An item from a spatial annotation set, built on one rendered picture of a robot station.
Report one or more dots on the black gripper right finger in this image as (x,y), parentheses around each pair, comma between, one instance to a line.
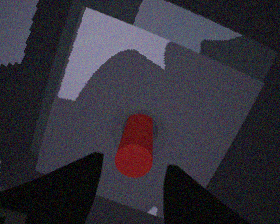
(186,202)

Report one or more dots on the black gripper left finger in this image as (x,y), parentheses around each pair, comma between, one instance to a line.
(61,197)

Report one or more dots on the red peg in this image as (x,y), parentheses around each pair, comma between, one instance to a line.
(134,154)

